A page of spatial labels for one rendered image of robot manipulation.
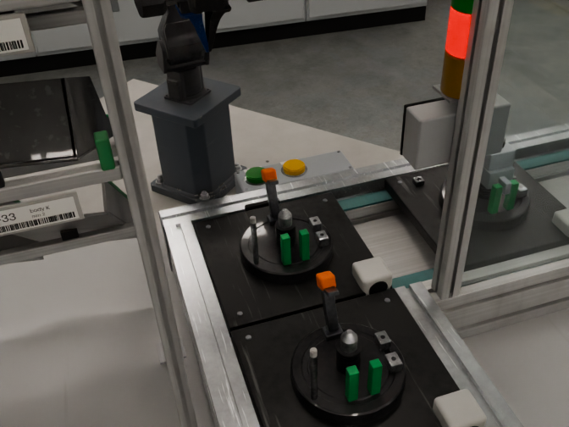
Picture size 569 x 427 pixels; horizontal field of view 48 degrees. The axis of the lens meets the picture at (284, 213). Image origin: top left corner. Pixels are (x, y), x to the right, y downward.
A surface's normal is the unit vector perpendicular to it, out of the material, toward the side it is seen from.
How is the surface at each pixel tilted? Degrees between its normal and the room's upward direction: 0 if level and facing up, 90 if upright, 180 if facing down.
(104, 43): 90
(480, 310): 90
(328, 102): 0
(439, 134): 90
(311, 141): 0
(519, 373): 0
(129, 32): 90
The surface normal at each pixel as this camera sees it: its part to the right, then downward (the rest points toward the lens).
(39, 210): 0.31, 0.58
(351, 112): -0.04, -0.78
